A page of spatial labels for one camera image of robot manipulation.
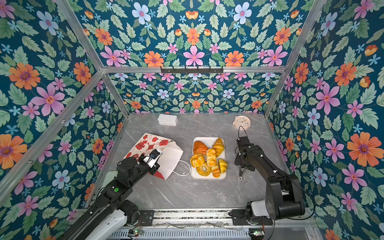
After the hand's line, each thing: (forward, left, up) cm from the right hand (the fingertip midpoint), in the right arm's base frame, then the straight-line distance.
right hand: (243, 163), depth 88 cm
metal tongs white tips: (-8, +2, -3) cm, 9 cm away
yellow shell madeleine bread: (0, +28, +3) cm, 28 cm away
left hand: (-2, +45, +19) cm, 49 cm away
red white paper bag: (+5, +43, +4) cm, 44 cm away
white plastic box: (+34, +49, +2) cm, 60 cm away
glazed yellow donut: (-5, +25, -1) cm, 25 cm away
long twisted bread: (0, +19, +3) cm, 19 cm away
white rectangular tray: (+18, +20, -3) cm, 27 cm away
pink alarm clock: (+34, -5, -1) cm, 34 cm away
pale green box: (-6, +80, -4) cm, 80 cm away
